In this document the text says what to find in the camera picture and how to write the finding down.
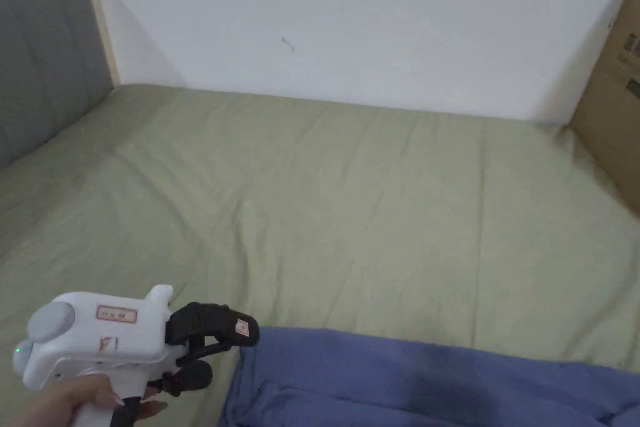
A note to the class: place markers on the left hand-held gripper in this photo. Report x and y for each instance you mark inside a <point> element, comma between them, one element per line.
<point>100,342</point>

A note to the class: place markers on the person's left hand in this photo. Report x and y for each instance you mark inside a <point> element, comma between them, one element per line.
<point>85,397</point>

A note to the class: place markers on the bed with pale green sheet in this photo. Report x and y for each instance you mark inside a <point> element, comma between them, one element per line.
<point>320,197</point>

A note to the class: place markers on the blue garment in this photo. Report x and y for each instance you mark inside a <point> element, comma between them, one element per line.
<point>410,382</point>

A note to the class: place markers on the grey padded headboard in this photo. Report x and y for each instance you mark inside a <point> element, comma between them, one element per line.
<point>45,57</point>

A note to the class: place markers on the brown cardboard carton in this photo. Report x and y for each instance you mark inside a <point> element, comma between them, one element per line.
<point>612,117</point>

